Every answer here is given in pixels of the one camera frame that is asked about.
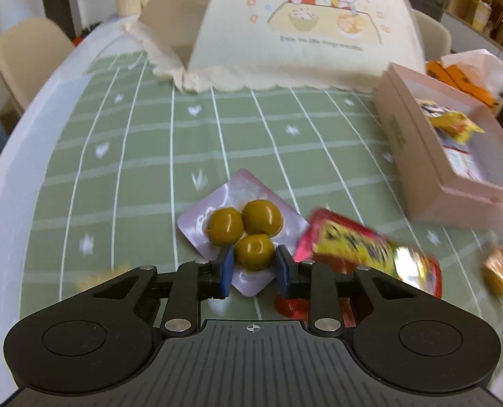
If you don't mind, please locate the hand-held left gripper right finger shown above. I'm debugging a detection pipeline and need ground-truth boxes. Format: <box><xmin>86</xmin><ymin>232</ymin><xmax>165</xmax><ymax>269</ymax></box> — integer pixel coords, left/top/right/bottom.
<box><xmin>275</xmin><ymin>245</ymin><xmax>409</xmax><ymax>336</ymax></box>

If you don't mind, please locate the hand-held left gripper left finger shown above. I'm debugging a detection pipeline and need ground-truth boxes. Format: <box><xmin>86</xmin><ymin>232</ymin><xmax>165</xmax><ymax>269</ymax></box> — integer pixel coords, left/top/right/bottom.
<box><xmin>92</xmin><ymin>244</ymin><xmax>237</xmax><ymax>336</ymax></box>

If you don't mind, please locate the red yellow snack packet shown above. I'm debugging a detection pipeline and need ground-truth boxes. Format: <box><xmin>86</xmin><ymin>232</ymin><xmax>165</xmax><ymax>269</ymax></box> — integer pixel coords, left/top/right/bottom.
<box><xmin>274</xmin><ymin>208</ymin><xmax>443</xmax><ymax>318</ymax></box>

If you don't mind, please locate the green plum packet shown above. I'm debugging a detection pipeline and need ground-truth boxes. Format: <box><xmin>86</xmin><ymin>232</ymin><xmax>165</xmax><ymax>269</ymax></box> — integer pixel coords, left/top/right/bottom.
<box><xmin>177</xmin><ymin>169</ymin><xmax>310</xmax><ymax>297</ymax></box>

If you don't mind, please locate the pink cardboard gift box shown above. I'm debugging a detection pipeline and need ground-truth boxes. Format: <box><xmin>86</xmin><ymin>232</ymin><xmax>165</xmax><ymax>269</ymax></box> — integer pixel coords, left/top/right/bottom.
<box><xmin>374</xmin><ymin>63</ymin><xmax>503</xmax><ymax>226</ymax></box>

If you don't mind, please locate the white candy snack packet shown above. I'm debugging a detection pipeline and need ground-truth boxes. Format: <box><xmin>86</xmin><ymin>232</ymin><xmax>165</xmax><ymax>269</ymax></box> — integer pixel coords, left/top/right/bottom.
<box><xmin>440</xmin><ymin>142</ymin><xmax>483</xmax><ymax>181</ymax></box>

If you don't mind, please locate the yellow cartoon snack packet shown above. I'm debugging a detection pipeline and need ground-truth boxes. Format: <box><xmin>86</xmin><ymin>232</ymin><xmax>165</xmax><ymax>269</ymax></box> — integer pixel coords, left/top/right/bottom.
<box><xmin>417</xmin><ymin>98</ymin><xmax>485</xmax><ymax>145</ymax></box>

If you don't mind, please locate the yellow green snack packet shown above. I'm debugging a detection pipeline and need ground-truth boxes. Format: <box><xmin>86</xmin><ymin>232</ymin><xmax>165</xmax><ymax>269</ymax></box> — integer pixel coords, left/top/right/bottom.
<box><xmin>77</xmin><ymin>265</ymin><xmax>129</xmax><ymax>293</ymax></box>

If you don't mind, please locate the green checked tablecloth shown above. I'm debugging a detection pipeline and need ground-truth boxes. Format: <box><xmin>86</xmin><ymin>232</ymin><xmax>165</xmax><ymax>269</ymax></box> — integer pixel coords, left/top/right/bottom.
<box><xmin>22</xmin><ymin>46</ymin><xmax>503</xmax><ymax>348</ymax></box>

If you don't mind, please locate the brown snack packet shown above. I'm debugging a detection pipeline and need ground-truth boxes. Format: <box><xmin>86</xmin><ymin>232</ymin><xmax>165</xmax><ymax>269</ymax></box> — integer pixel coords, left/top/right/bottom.
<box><xmin>482</xmin><ymin>244</ymin><xmax>503</xmax><ymax>302</ymax></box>

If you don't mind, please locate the cream cartoon mesh food cover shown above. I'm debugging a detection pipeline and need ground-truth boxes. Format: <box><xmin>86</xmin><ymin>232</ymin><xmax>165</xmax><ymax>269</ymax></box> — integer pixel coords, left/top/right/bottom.
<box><xmin>122</xmin><ymin>0</ymin><xmax>428</xmax><ymax>94</ymax></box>

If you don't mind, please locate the orange tissue pack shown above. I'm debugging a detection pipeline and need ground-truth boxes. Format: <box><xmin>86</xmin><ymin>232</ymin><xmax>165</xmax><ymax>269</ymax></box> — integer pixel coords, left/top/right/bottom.
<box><xmin>426</xmin><ymin>49</ymin><xmax>503</xmax><ymax>109</ymax></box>

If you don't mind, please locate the small shelf figurine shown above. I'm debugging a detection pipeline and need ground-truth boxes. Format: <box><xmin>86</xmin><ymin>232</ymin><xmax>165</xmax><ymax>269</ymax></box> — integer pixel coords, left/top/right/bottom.
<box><xmin>472</xmin><ymin>0</ymin><xmax>495</xmax><ymax>30</ymax></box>

